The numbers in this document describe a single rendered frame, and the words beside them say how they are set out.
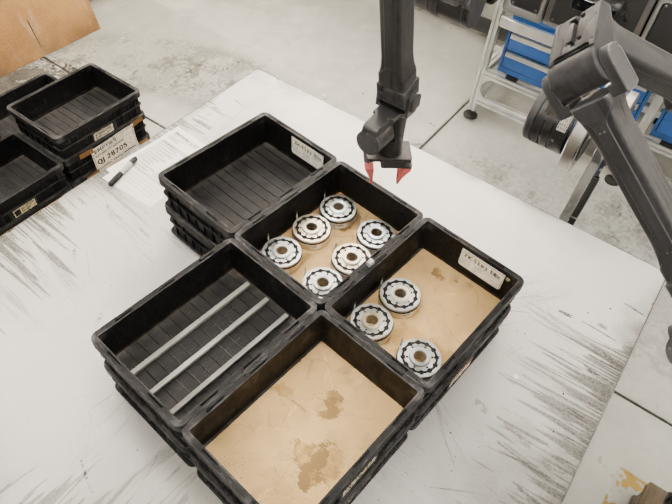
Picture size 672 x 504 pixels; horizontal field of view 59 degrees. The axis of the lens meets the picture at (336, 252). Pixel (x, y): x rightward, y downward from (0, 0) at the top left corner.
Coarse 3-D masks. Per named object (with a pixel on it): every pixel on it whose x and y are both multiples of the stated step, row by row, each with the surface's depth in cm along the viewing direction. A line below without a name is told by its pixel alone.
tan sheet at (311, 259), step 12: (360, 216) 165; (372, 216) 166; (348, 228) 162; (336, 240) 159; (348, 240) 160; (312, 252) 156; (324, 252) 156; (312, 264) 154; (324, 264) 154; (300, 276) 151
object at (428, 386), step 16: (416, 224) 151; (432, 224) 152; (400, 240) 147; (464, 240) 149; (384, 256) 146; (480, 256) 146; (368, 272) 140; (512, 272) 143; (352, 288) 138; (512, 288) 140; (384, 352) 127; (464, 352) 129; (400, 368) 125; (448, 368) 125; (432, 384) 123
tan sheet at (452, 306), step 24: (408, 264) 155; (432, 264) 156; (432, 288) 151; (456, 288) 151; (480, 288) 152; (432, 312) 146; (456, 312) 147; (480, 312) 147; (408, 336) 141; (432, 336) 142; (456, 336) 142
